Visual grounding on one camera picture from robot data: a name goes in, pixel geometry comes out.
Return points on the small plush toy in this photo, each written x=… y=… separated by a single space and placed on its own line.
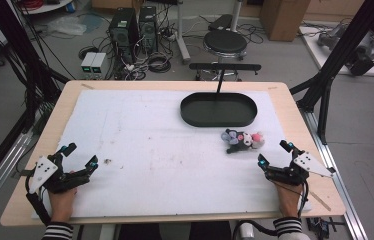
x=243 y=140

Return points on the black round stool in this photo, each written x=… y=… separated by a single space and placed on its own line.
x=225 y=41

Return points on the slim black computer tower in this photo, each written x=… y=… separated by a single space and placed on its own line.
x=148 y=28

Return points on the grey machine part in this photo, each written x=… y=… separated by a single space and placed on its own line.
x=363 y=53

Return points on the thin wooden stick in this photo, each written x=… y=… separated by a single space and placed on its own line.
x=321 y=201

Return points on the white floor board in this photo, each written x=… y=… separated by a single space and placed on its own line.
x=311 y=46

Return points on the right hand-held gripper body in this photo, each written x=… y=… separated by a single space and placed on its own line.
x=310 y=163

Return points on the person's left hand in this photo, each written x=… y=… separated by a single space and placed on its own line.
x=61 y=205

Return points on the white round table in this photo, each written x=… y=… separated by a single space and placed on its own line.
x=46 y=6

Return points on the white table leg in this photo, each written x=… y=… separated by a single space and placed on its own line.
x=107 y=232

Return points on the large black computer tower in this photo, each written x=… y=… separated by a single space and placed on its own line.
x=123 y=33

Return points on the white table mat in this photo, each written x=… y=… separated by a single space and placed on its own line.
x=161 y=160

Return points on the black bar stand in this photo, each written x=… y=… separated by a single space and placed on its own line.
x=225 y=66

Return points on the white power supply box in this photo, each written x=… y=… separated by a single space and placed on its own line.
x=99 y=63
x=87 y=63

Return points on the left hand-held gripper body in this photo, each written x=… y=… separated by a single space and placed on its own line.
x=43 y=171

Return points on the black oval tray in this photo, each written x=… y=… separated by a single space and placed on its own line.
x=218 y=111

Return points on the black metal frame post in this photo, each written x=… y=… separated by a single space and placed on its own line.
x=338 y=53
x=18 y=43

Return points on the cardboard box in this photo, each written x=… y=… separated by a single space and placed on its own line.
x=283 y=18

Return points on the clear plastic bag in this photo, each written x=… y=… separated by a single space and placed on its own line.
x=66 y=25

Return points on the person's right hand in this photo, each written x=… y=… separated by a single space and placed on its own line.
x=288 y=200

